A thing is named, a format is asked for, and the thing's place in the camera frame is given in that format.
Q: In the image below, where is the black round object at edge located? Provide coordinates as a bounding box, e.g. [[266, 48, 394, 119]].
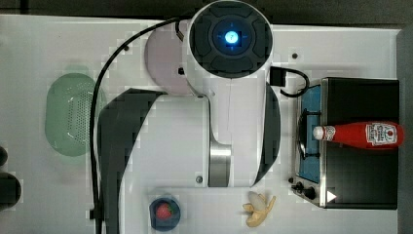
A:
[[0, 145, 22, 213]]

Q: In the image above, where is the red toy strawberry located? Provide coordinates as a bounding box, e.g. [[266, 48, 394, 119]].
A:
[[156, 204, 172, 220]]

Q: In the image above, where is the pale pink round plate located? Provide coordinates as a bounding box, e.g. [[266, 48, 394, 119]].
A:
[[144, 23, 194, 96]]

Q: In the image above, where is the blue bowl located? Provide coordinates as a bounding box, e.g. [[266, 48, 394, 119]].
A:
[[149, 197, 181, 232]]

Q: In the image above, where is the peeled toy banana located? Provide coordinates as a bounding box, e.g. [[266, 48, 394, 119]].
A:
[[243, 191, 277, 227]]

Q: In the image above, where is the red ketchup bottle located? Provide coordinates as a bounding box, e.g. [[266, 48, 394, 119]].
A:
[[313, 121, 404, 150]]

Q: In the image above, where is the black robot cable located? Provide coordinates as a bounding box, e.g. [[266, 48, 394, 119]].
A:
[[89, 17, 191, 234]]

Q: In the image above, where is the black toaster oven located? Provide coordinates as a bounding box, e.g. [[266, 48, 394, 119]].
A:
[[289, 77, 399, 210]]

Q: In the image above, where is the green perforated colander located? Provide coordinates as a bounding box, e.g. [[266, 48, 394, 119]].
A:
[[45, 73, 95, 157]]

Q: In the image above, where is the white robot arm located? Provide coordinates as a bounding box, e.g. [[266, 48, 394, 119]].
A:
[[97, 0, 281, 234]]

